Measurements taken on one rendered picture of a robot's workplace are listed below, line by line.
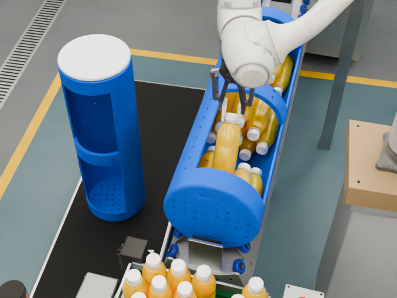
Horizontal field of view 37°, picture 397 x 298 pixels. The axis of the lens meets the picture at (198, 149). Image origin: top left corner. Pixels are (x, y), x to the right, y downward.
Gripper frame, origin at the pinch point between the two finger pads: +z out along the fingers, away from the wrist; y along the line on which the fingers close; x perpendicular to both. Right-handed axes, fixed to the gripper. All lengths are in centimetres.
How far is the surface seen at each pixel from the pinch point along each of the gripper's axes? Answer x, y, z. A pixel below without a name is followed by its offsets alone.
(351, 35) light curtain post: -119, -33, 50
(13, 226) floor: -25, 112, 130
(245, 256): 22.0, -11.0, 37.1
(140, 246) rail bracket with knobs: 31.2, 18.8, 30.1
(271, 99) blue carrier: -18.7, -8.9, 9.5
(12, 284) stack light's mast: 64, 37, 5
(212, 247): 28.8, -2.3, 25.9
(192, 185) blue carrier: 22.7, 5.5, 8.0
